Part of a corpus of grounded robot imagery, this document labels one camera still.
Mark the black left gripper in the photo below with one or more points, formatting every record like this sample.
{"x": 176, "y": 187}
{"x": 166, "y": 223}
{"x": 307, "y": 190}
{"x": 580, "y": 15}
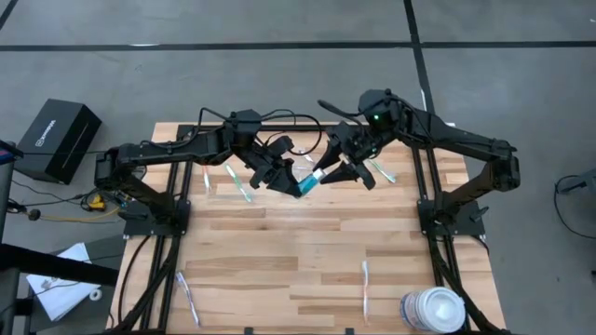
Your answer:
{"x": 265, "y": 163}

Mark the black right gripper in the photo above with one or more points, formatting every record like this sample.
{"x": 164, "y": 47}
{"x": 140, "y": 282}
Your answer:
{"x": 356, "y": 144}

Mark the green white toothbrush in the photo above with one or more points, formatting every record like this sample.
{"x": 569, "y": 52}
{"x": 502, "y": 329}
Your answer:
{"x": 383, "y": 171}
{"x": 238, "y": 182}

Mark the blue mouthwash bottle white cap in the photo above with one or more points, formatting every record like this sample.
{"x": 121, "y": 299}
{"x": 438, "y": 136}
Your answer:
{"x": 308, "y": 183}

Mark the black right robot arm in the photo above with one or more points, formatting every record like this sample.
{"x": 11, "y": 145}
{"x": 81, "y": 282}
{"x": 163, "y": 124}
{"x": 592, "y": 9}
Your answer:
{"x": 465, "y": 135}

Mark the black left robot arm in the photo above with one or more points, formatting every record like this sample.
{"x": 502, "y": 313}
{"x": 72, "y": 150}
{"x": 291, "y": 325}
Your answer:
{"x": 163, "y": 151}

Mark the wrapped white toothbrush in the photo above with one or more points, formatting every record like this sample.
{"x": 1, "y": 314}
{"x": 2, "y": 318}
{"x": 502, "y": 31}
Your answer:
{"x": 187, "y": 298}
{"x": 365, "y": 290}

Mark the white cylindrical canister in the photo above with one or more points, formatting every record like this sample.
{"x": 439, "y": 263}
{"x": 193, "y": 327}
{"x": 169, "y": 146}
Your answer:
{"x": 433, "y": 309}

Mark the white tape roll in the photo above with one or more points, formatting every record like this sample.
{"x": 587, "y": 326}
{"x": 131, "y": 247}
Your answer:
{"x": 95, "y": 294}

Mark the black cardboard box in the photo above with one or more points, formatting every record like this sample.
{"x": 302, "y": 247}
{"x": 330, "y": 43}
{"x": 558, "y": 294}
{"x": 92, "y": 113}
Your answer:
{"x": 58, "y": 139}

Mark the black stand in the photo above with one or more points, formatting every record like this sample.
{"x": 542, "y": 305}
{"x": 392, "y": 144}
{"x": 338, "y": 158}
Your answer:
{"x": 51, "y": 267}

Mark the white paper sheet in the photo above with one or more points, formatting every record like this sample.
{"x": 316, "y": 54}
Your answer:
{"x": 58, "y": 290}

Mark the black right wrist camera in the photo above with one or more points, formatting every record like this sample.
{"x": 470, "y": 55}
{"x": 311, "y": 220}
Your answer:
{"x": 343, "y": 132}

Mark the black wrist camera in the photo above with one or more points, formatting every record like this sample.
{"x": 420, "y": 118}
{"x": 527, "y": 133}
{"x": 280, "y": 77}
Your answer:
{"x": 343, "y": 132}
{"x": 282, "y": 145}

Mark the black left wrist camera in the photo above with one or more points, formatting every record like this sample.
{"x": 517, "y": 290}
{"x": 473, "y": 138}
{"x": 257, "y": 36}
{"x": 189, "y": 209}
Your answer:
{"x": 282, "y": 145}

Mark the black aluminium table frame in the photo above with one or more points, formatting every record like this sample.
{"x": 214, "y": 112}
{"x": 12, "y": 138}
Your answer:
{"x": 424, "y": 181}

